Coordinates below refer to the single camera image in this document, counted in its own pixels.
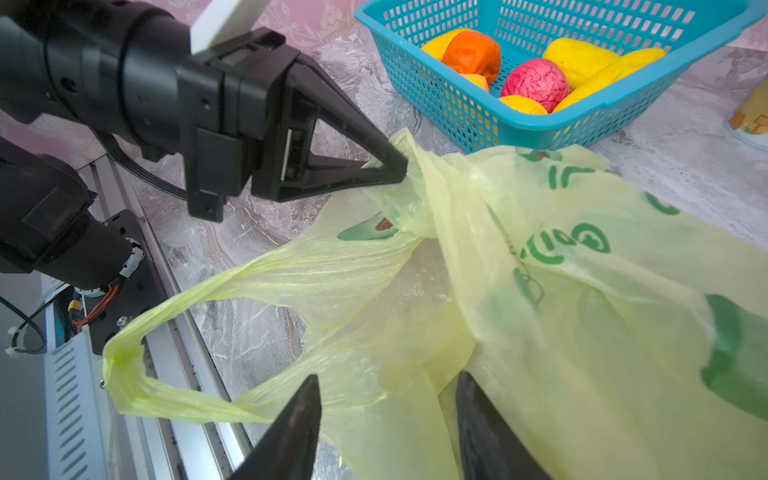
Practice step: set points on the yellow-green plastic bag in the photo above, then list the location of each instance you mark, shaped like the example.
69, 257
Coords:
618, 336

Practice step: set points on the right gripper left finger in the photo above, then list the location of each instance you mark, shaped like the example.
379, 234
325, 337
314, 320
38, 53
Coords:
287, 450

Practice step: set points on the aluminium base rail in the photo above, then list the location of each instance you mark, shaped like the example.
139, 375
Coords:
107, 389

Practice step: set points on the yellow lemon fruit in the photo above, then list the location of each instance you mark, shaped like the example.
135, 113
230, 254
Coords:
523, 105

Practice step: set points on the ridged yellow-orange fruit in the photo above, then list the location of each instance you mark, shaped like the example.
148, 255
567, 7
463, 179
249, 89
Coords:
437, 46

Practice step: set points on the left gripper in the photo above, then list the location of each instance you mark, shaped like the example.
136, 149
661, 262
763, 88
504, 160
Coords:
253, 105

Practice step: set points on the smooth yellow mango fruit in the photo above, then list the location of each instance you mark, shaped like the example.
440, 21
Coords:
578, 60

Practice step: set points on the yellow banana fruit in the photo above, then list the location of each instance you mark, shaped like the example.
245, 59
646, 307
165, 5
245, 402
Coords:
611, 74

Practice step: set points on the pink red fruit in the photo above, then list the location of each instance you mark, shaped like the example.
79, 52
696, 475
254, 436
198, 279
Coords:
540, 80

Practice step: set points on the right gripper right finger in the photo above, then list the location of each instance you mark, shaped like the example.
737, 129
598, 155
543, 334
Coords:
488, 447

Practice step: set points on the teal plastic basket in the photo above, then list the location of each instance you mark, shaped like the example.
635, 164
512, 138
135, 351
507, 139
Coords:
475, 119

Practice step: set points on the yellow drink can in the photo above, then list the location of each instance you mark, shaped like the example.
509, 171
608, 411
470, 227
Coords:
748, 122

